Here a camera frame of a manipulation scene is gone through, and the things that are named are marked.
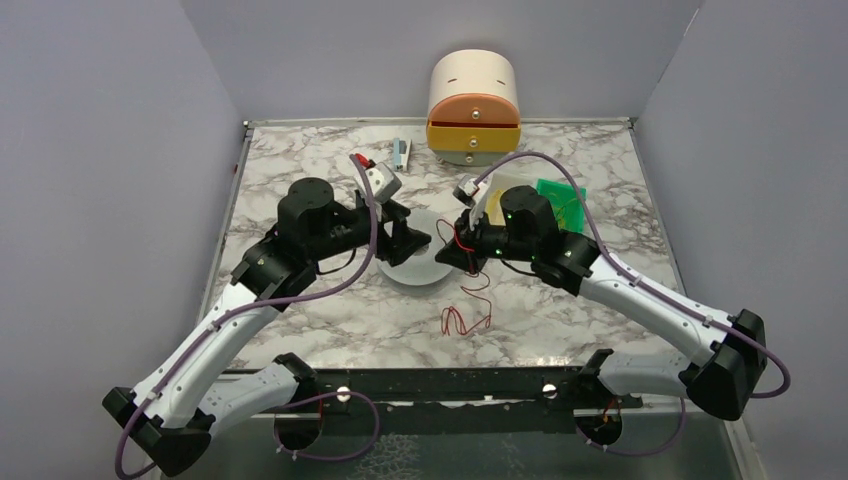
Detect white plastic cable spool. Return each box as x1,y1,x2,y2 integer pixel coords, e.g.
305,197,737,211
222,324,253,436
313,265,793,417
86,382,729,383
377,208,455,287

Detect red cable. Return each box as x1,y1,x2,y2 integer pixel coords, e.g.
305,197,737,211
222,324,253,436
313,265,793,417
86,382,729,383
435,218,494,338

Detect green plastic bin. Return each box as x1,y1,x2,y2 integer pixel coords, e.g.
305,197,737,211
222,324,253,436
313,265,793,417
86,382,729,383
536,179,585,233

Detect white plastic bin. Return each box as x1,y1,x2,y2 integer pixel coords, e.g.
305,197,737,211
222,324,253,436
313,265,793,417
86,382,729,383
485,172,536,220

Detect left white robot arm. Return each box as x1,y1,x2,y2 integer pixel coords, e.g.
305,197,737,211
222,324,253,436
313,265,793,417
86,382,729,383
102,172,430,476

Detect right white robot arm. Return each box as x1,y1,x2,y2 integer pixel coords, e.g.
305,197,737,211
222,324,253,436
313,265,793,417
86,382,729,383
436,180,767,420

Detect small teal white clip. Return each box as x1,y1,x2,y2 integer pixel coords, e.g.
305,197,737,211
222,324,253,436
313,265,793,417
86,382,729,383
392,137,411,172

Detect cream mini drawer cabinet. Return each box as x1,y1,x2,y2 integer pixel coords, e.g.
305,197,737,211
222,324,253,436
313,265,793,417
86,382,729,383
425,49,521,166

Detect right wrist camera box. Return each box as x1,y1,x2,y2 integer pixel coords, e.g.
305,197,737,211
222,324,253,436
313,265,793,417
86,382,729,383
453,174,489,231

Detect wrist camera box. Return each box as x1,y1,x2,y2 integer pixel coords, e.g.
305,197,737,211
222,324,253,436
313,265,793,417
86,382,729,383
453,174,489,231
366,163,402,204

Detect aluminium table frame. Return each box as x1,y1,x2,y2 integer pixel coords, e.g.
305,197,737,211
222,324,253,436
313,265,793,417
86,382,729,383
152,119,750,480

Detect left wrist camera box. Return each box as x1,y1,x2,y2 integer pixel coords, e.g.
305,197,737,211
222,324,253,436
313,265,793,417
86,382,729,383
366,163,402,204

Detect yellow and black cables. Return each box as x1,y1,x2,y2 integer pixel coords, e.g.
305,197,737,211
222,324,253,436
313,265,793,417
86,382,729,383
553,192,581,230

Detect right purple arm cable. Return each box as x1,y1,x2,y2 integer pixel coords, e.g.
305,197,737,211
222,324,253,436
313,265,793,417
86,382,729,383
473,150,792,400

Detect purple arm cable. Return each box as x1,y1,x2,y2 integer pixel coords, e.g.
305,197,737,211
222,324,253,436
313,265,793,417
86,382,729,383
473,150,792,400
113,155,380,480

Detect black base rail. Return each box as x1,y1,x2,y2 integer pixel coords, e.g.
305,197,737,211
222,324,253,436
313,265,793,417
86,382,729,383
218,354,644,439

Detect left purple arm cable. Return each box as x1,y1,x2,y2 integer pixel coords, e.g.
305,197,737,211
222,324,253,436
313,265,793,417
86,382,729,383
113,155,380,480

